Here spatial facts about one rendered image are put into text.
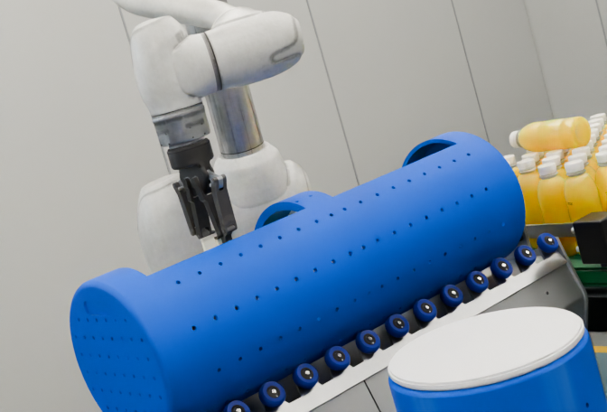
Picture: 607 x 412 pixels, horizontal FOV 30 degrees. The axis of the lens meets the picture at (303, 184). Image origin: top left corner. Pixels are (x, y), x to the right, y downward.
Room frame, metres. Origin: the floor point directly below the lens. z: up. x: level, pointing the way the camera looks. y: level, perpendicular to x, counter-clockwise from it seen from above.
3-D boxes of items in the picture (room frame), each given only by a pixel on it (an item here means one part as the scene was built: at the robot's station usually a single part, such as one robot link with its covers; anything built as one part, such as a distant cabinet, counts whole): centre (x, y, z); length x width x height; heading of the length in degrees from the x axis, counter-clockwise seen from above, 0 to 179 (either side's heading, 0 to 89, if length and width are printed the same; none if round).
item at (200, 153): (1.91, 0.17, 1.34); 0.08 x 0.07 x 0.09; 38
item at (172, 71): (1.91, 0.16, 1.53); 0.13 x 0.11 x 0.16; 100
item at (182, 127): (1.91, 0.17, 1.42); 0.09 x 0.09 x 0.06
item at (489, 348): (1.52, -0.18, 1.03); 0.28 x 0.28 x 0.01
